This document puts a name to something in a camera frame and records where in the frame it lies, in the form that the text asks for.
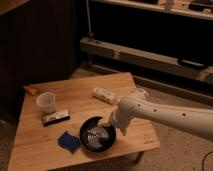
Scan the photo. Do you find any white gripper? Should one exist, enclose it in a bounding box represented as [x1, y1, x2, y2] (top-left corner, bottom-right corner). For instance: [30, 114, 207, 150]
[108, 109, 128, 136]

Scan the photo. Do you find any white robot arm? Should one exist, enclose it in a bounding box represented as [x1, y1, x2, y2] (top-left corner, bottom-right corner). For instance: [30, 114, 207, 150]
[108, 88, 213, 141]

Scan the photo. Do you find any black ceramic bowl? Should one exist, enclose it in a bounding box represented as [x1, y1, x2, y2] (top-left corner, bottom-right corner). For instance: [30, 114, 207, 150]
[79, 116, 116, 153]

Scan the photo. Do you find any white wrapped packet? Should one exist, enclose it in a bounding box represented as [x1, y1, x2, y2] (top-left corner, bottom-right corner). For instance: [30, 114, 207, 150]
[92, 87, 119, 104]

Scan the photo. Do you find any wooden low table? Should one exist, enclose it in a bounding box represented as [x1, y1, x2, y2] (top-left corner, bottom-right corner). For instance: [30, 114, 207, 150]
[7, 73, 160, 171]

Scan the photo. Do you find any black snack bar packet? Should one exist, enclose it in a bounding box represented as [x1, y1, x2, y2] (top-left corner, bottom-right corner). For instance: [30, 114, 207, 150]
[42, 110, 70, 126]

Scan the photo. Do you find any white plastic cup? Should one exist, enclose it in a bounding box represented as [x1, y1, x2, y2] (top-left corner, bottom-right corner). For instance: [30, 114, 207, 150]
[36, 92, 55, 114]

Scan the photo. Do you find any vertical metal pole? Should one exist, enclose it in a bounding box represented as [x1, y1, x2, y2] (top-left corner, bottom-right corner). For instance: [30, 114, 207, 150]
[86, 0, 93, 41]

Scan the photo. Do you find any orange flat object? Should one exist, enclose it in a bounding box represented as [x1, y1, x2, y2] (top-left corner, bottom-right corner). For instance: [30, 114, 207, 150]
[24, 86, 42, 96]

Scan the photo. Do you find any upper wooden shelf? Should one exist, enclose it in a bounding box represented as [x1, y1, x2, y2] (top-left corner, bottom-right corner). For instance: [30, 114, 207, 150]
[94, 0, 213, 21]

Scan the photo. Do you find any black handle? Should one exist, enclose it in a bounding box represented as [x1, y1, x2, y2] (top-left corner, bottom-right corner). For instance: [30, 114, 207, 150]
[177, 58, 209, 70]

